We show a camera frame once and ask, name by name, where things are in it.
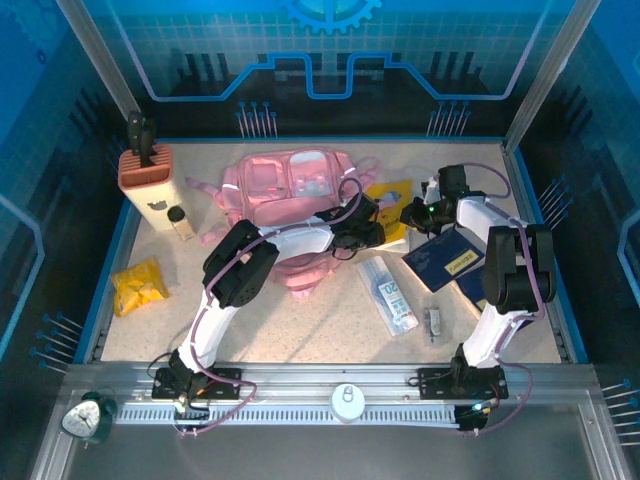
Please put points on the yellow picture book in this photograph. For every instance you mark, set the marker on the yellow picture book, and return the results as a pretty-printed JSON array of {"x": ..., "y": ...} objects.
[{"x": 392, "y": 227}]

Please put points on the clear pen pack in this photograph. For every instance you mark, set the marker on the clear pen pack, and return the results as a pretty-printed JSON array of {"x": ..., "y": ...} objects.
[{"x": 387, "y": 295}]

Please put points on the pink student backpack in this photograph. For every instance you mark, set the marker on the pink student backpack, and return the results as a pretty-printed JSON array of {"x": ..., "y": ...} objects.
[{"x": 260, "y": 195}]

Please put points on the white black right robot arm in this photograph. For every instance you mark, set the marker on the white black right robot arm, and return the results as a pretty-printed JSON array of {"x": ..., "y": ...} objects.
[{"x": 515, "y": 270}]

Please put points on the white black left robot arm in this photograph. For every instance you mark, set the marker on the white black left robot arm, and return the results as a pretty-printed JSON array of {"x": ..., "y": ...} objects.
[{"x": 240, "y": 270}]

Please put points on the yellow snack bag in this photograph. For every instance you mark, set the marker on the yellow snack bag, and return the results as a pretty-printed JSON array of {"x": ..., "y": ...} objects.
[{"x": 140, "y": 287}]

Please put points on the small grey clip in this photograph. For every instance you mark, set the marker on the small grey clip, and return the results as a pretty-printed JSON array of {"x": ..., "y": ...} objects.
[{"x": 434, "y": 325}]

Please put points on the white round knob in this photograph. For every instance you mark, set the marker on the white round knob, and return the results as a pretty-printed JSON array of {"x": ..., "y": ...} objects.
[{"x": 347, "y": 402}]

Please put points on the small bottle black cap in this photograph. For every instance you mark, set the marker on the small bottle black cap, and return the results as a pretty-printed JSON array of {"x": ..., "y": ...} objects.
[{"x": 180, "y": 222}]

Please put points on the cream knife block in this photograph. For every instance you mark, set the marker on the cream knife block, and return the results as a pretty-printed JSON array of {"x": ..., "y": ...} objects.
[{"x": 150, "y": 195}]

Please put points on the green alarm clock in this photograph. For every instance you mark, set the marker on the green alarm clock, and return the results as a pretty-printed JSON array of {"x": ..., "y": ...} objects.
[{"x": 82, "y": 420}]

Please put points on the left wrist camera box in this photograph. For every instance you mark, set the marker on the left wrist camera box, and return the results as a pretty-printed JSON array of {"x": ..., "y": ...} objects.
[{"x": 364, "y": 206}]

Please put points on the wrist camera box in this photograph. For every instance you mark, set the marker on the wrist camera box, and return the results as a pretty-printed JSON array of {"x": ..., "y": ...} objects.
[
  {"x": 364, "y": 206},
  {"x": 452, "y": 179}
]

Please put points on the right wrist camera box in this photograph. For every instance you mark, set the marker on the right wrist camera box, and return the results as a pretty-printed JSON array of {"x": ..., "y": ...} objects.
[{"x": 452, "y": 179}]

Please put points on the aluminium front rail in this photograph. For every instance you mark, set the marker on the aluminium front rail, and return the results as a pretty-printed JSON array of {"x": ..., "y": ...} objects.
[{"x": 300, "y": 375}]

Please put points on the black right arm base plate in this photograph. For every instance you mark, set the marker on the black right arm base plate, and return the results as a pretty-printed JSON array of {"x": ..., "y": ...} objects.
[{"x": 435, "y": 382}]

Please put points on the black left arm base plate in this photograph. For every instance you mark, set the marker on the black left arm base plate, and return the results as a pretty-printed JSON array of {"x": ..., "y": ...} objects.
[{"x": 225, "y": 382}]

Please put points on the aluminium frame post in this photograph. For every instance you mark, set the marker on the aluminium frame post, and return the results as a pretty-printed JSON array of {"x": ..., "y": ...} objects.
[
  {"x": 560, "y": 55},
  {"x": 99, "y": 50}
]

